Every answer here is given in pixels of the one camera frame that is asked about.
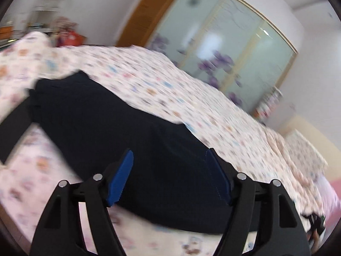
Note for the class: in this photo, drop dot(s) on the wooden door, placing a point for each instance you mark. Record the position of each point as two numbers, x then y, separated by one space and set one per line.
145 16

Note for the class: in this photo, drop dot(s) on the floral printed bed sheet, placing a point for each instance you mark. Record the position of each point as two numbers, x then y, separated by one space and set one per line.
170 90

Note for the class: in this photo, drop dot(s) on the white shelf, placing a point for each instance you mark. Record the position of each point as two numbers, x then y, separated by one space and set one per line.
49 5

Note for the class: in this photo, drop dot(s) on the glass sliding wardrobe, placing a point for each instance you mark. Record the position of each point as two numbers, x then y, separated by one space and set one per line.
221 45

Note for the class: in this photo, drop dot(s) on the pink pillow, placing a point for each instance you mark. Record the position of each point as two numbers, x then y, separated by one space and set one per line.
330 200

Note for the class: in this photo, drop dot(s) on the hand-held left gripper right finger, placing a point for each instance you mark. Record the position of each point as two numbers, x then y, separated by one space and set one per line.
219 174

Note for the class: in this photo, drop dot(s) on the red bag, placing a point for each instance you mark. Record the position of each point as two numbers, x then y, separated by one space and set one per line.
71 37

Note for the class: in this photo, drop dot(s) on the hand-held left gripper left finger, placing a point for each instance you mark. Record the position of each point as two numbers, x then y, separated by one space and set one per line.
121 174

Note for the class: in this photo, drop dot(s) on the black pants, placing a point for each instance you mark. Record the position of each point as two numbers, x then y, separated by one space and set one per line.
112 128

